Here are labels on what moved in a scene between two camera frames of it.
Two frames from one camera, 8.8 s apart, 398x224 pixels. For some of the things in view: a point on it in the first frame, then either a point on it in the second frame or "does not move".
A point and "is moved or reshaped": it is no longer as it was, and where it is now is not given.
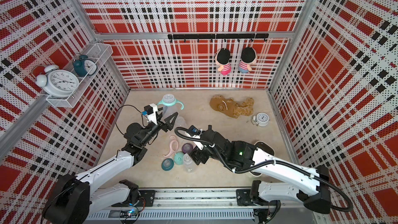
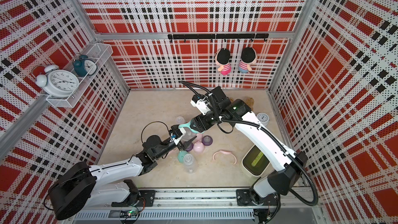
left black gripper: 167,125 → 180,145
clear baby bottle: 189,166 does not move
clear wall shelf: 99,53 does not move
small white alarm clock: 261,119 does not move
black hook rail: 219,36 does not move
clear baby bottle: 168,102 is moved or reshaped
